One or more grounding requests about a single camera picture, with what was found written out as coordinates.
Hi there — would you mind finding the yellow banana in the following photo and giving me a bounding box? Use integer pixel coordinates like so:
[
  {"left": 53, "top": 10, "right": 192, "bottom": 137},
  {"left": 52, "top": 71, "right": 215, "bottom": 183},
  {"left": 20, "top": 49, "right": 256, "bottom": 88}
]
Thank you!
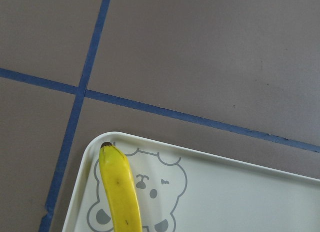
[{"left": 99, "top": 142, "right": 143, "bottom": 231}]

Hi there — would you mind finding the white bear tray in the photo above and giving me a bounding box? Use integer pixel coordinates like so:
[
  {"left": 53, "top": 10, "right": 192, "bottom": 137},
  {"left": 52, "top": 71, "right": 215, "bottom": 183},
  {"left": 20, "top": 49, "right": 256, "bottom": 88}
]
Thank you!
[{"left": 62, "top": 132, "right": 320, "bottom": 231}]

